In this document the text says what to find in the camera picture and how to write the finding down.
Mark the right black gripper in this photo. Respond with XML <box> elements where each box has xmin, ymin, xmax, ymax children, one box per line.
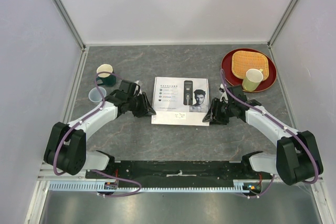
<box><xmin>202</xmin><ymin>97</ymin><xmax>235</xmax><ymax>125</ymax></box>

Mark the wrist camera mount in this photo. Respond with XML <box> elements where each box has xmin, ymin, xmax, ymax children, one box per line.
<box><xmin>219</xmin><ymin>84</ymin><xmax>228</xmax><ymax>101</ymax></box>
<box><xmin>134</xmin><ymin>80</ymin><xmax>142</xmax><ymax>97</ymax></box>

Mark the white cardboard box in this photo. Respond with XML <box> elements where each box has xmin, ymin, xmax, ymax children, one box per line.
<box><xmin>151</xmin><ymin>77</ymin><xmax>209</xmax><ymax>126</ymax></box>

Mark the light green cup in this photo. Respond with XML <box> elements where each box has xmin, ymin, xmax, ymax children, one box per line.
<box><xmin>242</xmin><ymin>69</ymin><xmax>264</xmax><ymax>92</ymax></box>

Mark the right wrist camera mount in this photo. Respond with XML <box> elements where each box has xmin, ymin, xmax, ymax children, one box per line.
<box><xmin>219</xmin><ymin>84</ymin><xmax>228</xmax><ymax>101</ymax></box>

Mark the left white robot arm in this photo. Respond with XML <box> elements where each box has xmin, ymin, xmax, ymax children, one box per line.
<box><xmin>44</xmin><ymin>80</ymin><xmax>156</xmax><ymax>178</ymax></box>

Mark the woven bamboo mat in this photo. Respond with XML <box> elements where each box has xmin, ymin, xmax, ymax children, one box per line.
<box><xmin>232</xmin><ymin>50</ymin><xmax>269</xmax><ymax>81</ymax></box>

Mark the red round tray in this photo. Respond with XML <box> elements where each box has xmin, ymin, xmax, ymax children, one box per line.
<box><xmin>221</xmin><ymin>48</ymin><xmax>277</xmax><ymax>93</ymax></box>

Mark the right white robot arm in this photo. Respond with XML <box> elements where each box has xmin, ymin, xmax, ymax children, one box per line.
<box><xmin>203</xmin><ymin>86</ymin><xmax>323</xmax><ymax>185</ymax></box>

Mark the dark green mug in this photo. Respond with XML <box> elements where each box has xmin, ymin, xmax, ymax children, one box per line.
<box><xmin>96</xmin><ymin>64</ymin><xmax>117</xmax><ymax>87</ymax></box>

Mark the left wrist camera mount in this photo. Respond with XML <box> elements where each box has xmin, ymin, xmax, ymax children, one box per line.
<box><xmin>134</xmin><ymin>80</ymin><xmax>142</xmax><ymax>97</ymax></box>

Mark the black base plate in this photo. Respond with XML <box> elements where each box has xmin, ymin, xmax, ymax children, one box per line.
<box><xmin>85</xmin><ymin>159</ymin><xmax>266</xmax><ymax>188</ymax></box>

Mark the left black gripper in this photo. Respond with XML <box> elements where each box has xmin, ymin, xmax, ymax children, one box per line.
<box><xmin>127</xmin><ymin>92</ymin><xmax>155</xmax><ymax>118</ymax></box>

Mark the clear plastic measuring cup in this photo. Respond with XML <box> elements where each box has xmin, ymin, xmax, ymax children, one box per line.
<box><xmin>88</xmin><ymin>87</ymin><xmax>107</xmax><ymax>103</ymax></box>

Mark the white slotted cable duct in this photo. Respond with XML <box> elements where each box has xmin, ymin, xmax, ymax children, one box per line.
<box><xmin>48</xmin><ymin>179</ymin><xmax>251</xmax><ymax>193</ymax></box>

